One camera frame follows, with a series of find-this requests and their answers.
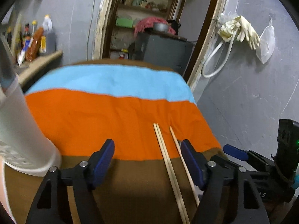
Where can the black pot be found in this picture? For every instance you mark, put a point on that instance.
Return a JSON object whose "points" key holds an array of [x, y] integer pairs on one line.
{"points": [[174, 24]]}

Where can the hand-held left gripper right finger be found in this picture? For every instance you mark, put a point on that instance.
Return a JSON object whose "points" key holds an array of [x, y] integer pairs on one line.
{"points": [[192, 164]]}

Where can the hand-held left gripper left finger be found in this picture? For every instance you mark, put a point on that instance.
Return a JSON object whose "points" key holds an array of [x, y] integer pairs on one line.
{"points": [[102, 161]]}

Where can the wooden door frame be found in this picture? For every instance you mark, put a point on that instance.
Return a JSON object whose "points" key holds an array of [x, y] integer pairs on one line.
{"points": [[205, 32]]}

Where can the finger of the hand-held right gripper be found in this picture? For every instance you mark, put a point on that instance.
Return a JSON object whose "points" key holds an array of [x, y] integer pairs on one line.
{"points": [[234, 151]]}

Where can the cream rubber glove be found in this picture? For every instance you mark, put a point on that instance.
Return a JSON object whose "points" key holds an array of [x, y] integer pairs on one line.
{"points": [[250, 33], [227, 29]]}

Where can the white plastic utensil holder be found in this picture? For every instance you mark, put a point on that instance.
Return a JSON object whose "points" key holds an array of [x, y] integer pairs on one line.
{"points": [[18, 126]]}

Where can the white hanging scoop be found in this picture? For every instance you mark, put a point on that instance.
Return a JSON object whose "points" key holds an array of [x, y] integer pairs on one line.
{"points": [[266, 46]]}

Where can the wooden chopstick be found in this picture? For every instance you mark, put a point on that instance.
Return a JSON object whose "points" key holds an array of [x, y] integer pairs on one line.
{"points": [[171, 168], [167, 168], [184, 165]]}

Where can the beige kitchen counter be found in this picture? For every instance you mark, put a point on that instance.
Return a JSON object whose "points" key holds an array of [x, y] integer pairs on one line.
{"points": [[44, 60]]}

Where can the green box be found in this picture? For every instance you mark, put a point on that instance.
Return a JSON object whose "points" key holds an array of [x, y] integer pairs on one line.
{"points": [[124, 22]]}

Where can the grey cabinet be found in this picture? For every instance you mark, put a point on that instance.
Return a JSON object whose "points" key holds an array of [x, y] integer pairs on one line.
{"points": [[161, 51]]}

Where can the wooden board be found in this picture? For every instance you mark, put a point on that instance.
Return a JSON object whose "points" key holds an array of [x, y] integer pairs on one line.
{"points": [[177, 37]]}

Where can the small metal pot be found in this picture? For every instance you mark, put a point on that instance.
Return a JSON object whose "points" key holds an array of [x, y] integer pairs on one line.
{"points": [[160, 26]]}

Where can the orange spice packet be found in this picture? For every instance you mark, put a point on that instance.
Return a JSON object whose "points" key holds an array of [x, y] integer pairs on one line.
{"points": [[35, 44]]}

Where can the clear bottle yellow cap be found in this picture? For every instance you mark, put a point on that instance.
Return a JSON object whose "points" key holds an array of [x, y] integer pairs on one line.
{"points": [[34, 26]]}

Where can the wooden shelf unit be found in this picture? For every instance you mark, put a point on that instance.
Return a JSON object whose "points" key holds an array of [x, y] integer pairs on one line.
{"points": [[140, 9]]}

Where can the large dark jug yellow cap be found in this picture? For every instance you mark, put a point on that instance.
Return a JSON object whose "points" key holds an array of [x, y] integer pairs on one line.
{"points": [[49, 37]]}

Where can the blue and white bag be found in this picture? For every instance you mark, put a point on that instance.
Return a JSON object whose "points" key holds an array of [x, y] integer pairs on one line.
{"points": [[23, 53]]}

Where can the small wall hook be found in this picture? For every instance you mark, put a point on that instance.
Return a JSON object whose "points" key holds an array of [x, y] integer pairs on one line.
{"points": [[271, 20]]}

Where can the blue orange brown striped cloth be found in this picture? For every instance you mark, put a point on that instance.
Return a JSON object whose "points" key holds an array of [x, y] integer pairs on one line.
{"points": [[112, 116]]}

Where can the black cap soy sauce bottle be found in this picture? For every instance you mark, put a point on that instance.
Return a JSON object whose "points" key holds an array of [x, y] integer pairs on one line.
{"points": [[26, 37]]}

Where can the pink cloth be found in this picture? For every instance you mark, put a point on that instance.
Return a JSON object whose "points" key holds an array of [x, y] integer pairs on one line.
{"points": [[144, 24]]}

